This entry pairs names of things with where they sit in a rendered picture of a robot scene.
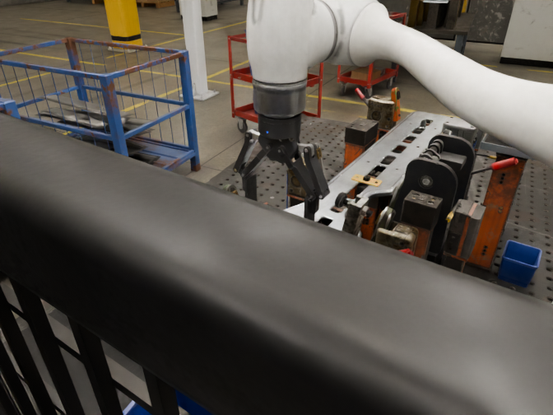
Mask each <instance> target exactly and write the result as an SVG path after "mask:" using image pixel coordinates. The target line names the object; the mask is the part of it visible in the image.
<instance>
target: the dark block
mask: <svg viewBox="0 0 553 415"><path fill-rule="evenodd" d="M442 202H443V199H442V198H438V197H435V196H432V195H428V194H423V193H420V192H416V191H414V190H412V191H411V192H410V193H409V194H408V195H407V196H406V197H405V199H404V202H403V207H402V215H401V220H400V221H401V223H402V224H405V225H408V226H412V227H415V228H416V229H417V230H418V231H419V234H418V237H417V242H416V249H415V253H414V256H416V257H418V258H421V259H425V260H427V255H428V252H429V248H430V242H431V238H432V235H433V231H434V227H435V225H436V223H437V221H438V219H439V213H440V209H441V205H442Z"/></svg>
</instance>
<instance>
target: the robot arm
mask: <svg viewBox="0 0 553 415"><path fill-rule="evenodd" d="M246 34H247V50H248V56H249V62H250V65H251V68H252V74H253V80H252V82H253V107H254V109H255V110H256V111H257V112H258V130H257V129H256V128H253V129H251V130H249V131H248V132H246V133H245V136H244V145H243V147H242V149H241V151H240V154H239V156H238V158H237V161H236V162H235V166H234V168H233V171H234V172H235V173H237V172H238V173H239V174H240V176H241V177H242V184H243V191H245V197H246V198H249V199H252V200H254V201H257V178H256V174H254V173H253V172H254V171H255V170H256V169H257V168H258V166H259V165H260V164H261V163H262V162H263V161H264V160H265V159H266V158H267V157H268V158H269V160H270V161H278V162H279V163H282V164H285V163H286V165H287V167H288V168H289V169H291V170H292V171H293V173H294V174H295V176H296V178H297V180H298V181H299V182H300V184H301V186H302V187H303V189H304V191H305V192H306V193H307V194H308V196H307V197H305V198H304V218H307V219H309V220H311V221H314V218H315V213H316V212H317V211H318V210H319V199H321V200H323V199H324V198H326V197H327V196H328V195H329V194H330V189H329V187H328V184H327V181H326V179H325V176H324V174H323V170H322V168H321V165H320V164H319V161H318V158H317V152H316V144H315V143H313V142H311V143H310V144H302V143H301V142H300V130H301V112H303V111H304V109H305V105H306V86H307V72H308V69H310V68H312V67H313V66H314V65H316V64H317V63H330V64H331V65H349V66H359V67H366V66H369V65H370V64H371V63H372V62H373V61H374V60H376V59H382V60H388V61H390V62H394V63H397V64H399V65H401V66H402V67H404V68H405V69H406V70H407V71H408V72H409V73H410V74H411V75H412V76H413V77H414V78H415V79H416V80H417V81H418V82H419V83H420V84H421V85H422V86H424V87H425V88H426V89H427V90H428V91H429V92H430V93H431V94H432V95H433V96H434V97H435V98H436V99H437V100H438V101H439V102H441V103H442V104H443V105H444V106H445V107H446V108H448V109H449V110H450V111H452V112H453V113H454V114H456V115H457V116H458V117H459V118H461V119H463V120H465V121H466V122H468V123H469V124H471V125H472V126H474V127H476V128H478V129H480V130H481V131H483V132H485V133H487V134H489V135H491V136H492V137H494V138H497V139H498V140H500V141H501V142H504V143H506V144H508V145H510V146H511V147H514V148H515V149H517V150H519V151H521V152H523V153H525V154H527V155H528V156H530V157H532V158H534V159H535V160H537V161H540V162H541V163H542V164H544V165H546V166H549V167H550V168H551V169H553V85H552V84H546V83H540V82H531V81H527V80H523V79H519V78H516V77H510V76H507V75H504V74H502V73H499V72H496V71H493V70H491V69H489V68H486V67H484V66H482V65H480V64H479V63H476V62H474V61H472V60H471V59H469V58H467V57H465V56H463V55H461V54H460V53H458V52H456V51H454V50H452V49H450V48H449V47H447V46H445V45H444V44H441V43H440V42H438V41H436V40H434V39H432V38H430V37H429V36H427V35H425V34H423V33H420V32H419V31H417V30H414V29H412V28H410V27H407V26H404V25H402V24H399V23H397V22H395V21H392V20H391V19H390V18H389V17H388V11H387V9H386V7H385V6H384V5H383V4H380V3H379V2H378V1H377V0H249V3H248V12H247V28H246ZM258 131H259V133H258ZM257 141H258V142H259V144H260V145H261V147H262V150H261V151H260V152H259V153H258V154H257V156H256V157H255V158H254V159H253V160H252V161H251V162H250V163H249V164H248V166H247V167H245V166H246V164H247V162H248V160H249V158H250V155H251V153H252V151H253V149H254V147H255V144H256V142H257ZM299 151H301V153H302V154H301V155H300V154H299ZM302 156H303V157H304V162H305V164H306V167H307V168H306V167H305V165H304V163H303V159H302ZM293 158H295V161H294V162H293V161H292V159H293Z"/></svg>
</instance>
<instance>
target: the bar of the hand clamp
mask: <svg viewBox="0 0 553 415"><path fill-rule="evenodd" d="M368 202H369V199H368V198H366V197H363V196H360V195H359V194H358V195H357V196H356V198H355V202H354V200H352V199H350V200H347V195H346V193H344V192H341V193H339V194H338V195H337V197H336V200H335V204H336V205H335V206H336V207H337V208H342V207H343V205H346V208H348V209H347V212H346V217H345V221H344V223H343V227H342V231H344V232H347V233H349V234H352V235H356V236H358V234H359V231H360V227H361V224H362V221H363V218H364V217H366V215H367V216H369V217H371V216H372V215H373V212H372V211H370V210H369V207H367V205H368Z"/></svg>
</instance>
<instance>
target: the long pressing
mask: <svg viewBox="0 0 553 415"><path fill-rule="evenodd" d="M448 117H450V116H445V115H441V114H432V113H428V112H423V111H413V112H411V113H410V114H409V115H408V116H407V117H405V118H404V119H403V120H402V121H401V122H399V123H398V124H397V125H396V126H394V127H393V128H392V129H391V130H389V131H388V132H387V133H386V134H384V135H383V136H382V137H381V138H380V139H379V140H378V141H377V142H376V143H374V144H373V145H372V146H371V147H369V148H368V149H367V150H366V151H365V152H363V153H362V154H361V155H360V156H358V157H357V158H356V159H355V160H354V161H353V162H352V163H350V165H348V166H347V167H346V168H345V169H344V170H342V171H341V172H340V173H339V174H337V175H336V176H335V177H334V178H332V179H331V180H330V181H329V182H328V183H327V184H328V187H329V189H330V194H329V195H328V196H327V197H326V198H324V199H323V200H321V199H319V210H318V211H317V212H316V213H315V218H314V221H316V222H318V221H319V220H321V219H322V218H327V219H329V220H332V222H331V223H330V224H329V225H328V226H330V227H332V228H335V229H338V230H340V231H341V230H342V227H343V223H344V221H345V217H346V212H347V209H348V208H345V209H344V210H343V211H342V212H341V213H337V212H332V211H331V209H332V208H333V207H334V206H335V205H336V204H335V200H336V197H337V195H338V194H339V193H341V192H344V193H346V194H348V193H349V192H350V191H351V190H353V188H354V187H356V186H357V185H358V184H359V183H360V182H358V181H354V180H352V179H351V178H352V177H353V176H354V175H355V174H358V175H363V176H365V175H368V174H369V173H370V172H371V171H372V170H373V169H374V168H375V167H376V166H382V167H385V168H386V169H385V170H384V171H383V172H382V173H381V174H380V175H378V176H377V177H376V178H375V179H377V180H382V183H381V184H380V186H378V187H375V186H373V185H369V184H367V185H368V186H367V187H366V188H365V189H364V190H363V191H362V192H361V193H360V194H359V195H360V196H363V197H366V198H368V199H369V200H370V199H372V198H377V197H385V196H392V192H393V190H394V188H395V187H396V186H397V184H398V183H399V182H400V181H401V180H402V179H404V178H405V173H406V168H407V165H408V164H409V162H410V161H411V160H413V159H415V158H417V157H419V155H420V153H421V152H422V151H423V150H424V149H425V148H426V147H428V145H429V141H430V139H431V138H432V137H433V136H435V135H437V134H440V133H441V131H442V127H443V122H444V121H445V120H446V119H447V118H448ZM421 120H429V121H432V123H431V124H430V125H429V126H425V127H424V128H423V129H424V131H423V132H422V133H421V134H416V133H412V132H413V131H414V130H416V129H417V128H422V127H420V126H421ZM435 128H436V129H435ZM407 137H413V138H416V139H415V140H414V141H413V142H412V143H405V142H403V141H404V140H405V139H406V138H407ZM398 146H401V147H406V149H405V150H404V151H403V152H402V153H394V152H392V151H393V150H394V149H395V148H396V147H398ZM387 156H391V157H395V158H396V159H395V160H394V161H393V162H392V163H391V164H390V165H385V164H381V163H380V162H381V161H382V160H384V159H385V158H386V157H387ZM367 161H368V162H367ZM396 169H397V170H396ZM283 211H286V212H289V213H292V214H295V215H297V216H300V217H304V203H301V204H298V205H295V206H293V207H289V208H287V209H285V210H283Z"/></svg>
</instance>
